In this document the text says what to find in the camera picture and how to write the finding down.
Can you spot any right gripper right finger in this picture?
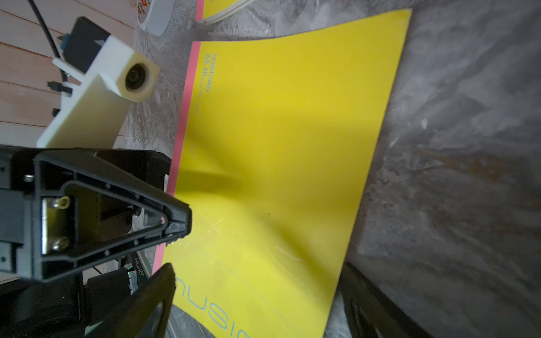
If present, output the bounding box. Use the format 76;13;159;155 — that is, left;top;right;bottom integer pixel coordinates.
340;263;431;337

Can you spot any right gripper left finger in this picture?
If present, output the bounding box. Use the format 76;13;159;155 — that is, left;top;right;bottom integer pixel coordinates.
87;263;176;337

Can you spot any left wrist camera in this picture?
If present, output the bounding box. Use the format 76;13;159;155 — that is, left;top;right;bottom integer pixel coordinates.
37;16;160;149

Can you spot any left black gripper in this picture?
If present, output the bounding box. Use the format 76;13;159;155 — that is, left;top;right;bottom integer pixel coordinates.
0;145;193;283

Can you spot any clear tape roll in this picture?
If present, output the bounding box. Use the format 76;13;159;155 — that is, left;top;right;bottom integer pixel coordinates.
137;0;175;37

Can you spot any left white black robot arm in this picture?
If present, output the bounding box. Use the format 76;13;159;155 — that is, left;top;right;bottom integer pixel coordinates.
1;145;192;337

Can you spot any yellow cover notebook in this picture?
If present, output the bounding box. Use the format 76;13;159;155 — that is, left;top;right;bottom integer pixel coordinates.
195;0;254;25
156;9;412;337

